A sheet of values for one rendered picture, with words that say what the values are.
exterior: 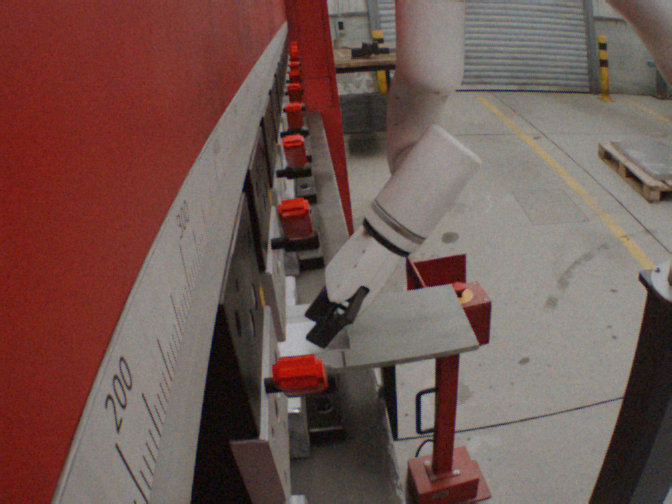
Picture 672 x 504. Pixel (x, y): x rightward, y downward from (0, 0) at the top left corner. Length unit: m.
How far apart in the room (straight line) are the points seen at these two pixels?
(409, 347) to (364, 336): 0.07
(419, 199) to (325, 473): 0.39
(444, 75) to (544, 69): 7.88
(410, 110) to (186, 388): 0.67
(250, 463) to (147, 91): 0.22
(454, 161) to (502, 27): 7.63
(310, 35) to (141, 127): 2.73
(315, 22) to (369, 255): 2.22
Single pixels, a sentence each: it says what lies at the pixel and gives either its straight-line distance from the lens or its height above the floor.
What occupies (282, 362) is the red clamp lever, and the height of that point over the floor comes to 1.32.
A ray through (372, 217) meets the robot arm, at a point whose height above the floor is 1.18.
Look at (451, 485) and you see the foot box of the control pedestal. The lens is 1.76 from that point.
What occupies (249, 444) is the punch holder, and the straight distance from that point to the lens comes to 0.32.
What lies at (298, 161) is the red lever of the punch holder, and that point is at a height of 1.28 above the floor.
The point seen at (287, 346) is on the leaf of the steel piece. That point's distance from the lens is 0.84.
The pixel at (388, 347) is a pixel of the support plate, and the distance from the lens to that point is 0.82.
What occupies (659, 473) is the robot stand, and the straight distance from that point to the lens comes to 1.21.
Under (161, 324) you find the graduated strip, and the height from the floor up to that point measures 1.38.
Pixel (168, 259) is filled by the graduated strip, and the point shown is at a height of 1.39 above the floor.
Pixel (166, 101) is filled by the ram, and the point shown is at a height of 1.44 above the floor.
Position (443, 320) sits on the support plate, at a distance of 0.87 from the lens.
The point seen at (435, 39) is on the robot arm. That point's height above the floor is 1.41.
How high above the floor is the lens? 1.46
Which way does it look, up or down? 25 degrees down
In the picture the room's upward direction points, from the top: 7 degrees counter-clockwise
